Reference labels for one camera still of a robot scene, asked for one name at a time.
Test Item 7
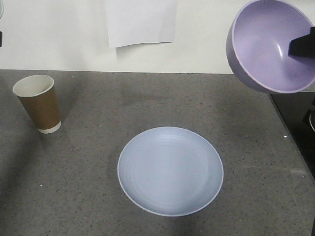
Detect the metal pot on cooktop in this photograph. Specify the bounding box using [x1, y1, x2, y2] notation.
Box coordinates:
[308, 111, 315, 132]

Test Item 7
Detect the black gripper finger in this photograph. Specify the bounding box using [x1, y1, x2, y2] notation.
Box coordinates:
[0, 31, 3, 47]
[288, 27, 315, 59]

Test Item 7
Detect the light blue plate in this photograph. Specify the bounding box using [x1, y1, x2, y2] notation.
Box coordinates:
[117, 126, 224, 217]

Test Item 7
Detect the black induction cooktop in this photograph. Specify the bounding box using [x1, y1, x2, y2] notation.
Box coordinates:
[270, 92, 315, 176]

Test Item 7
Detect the white paper sheet on wall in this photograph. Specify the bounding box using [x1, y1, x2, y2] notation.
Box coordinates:
[105, 0, 177, 48]

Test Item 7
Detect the brown paper cup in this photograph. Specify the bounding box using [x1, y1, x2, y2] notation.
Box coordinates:
[12, 75, 62, 134]

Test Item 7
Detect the pale green plastic spoon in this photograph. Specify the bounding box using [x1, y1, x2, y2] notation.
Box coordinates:
[0, 0, 4, 19]

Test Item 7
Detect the purple plastic bowl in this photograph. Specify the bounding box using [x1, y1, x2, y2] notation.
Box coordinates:
[226, 0, 315, 94]

